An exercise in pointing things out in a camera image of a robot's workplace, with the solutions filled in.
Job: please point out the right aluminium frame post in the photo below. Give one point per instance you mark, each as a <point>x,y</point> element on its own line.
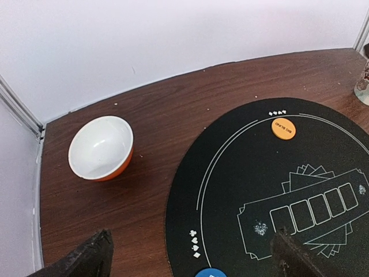
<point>362,37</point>

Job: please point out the orange white bowl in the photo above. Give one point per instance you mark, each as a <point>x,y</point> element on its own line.
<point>102,149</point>

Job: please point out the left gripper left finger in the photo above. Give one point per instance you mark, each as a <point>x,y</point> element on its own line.
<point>91,258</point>

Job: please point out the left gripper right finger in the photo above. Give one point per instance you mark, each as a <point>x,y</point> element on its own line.
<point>290,257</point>

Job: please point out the left aluminium frame post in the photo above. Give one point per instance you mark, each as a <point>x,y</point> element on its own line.
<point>21,112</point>

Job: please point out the aluminium frame post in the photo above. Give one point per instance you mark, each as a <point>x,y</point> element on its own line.
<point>21,112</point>
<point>362,37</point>

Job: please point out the round black poker mat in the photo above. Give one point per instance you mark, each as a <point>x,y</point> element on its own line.
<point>238,184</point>

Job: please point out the orange big blind button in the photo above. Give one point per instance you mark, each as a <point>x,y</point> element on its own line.
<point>283,128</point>

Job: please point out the cream ceramic mug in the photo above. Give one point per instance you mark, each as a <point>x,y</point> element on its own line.
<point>361,86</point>

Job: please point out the blue small blind button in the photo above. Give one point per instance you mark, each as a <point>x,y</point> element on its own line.
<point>210,272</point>

